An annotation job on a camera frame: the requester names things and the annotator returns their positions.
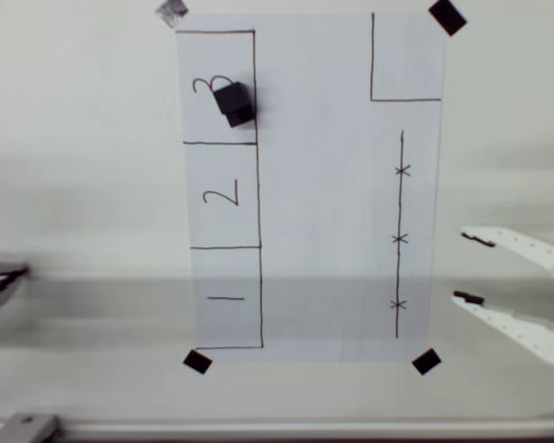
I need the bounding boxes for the grey metal bracket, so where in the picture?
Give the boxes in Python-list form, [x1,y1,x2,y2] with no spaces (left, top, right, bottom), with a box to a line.
[0,413,64,443]

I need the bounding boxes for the black tape piece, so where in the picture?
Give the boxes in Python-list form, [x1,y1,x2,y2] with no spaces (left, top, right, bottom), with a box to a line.
[428,0,468,37]
[410,348,443,376]
[182,349,213,375]

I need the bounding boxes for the black cube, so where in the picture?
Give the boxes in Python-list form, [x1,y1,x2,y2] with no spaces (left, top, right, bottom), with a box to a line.
[211,81,256,129]

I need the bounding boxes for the grey metal table rail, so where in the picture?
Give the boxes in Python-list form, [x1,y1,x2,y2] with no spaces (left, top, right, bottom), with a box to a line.
[0,417,554,443]

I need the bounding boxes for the white paper sheet with drawings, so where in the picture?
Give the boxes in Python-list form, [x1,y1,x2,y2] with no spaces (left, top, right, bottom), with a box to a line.
[174,12,447,364]

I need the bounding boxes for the grey tape piece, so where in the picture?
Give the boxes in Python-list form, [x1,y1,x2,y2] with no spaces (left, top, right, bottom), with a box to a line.
[155,0,189,30]

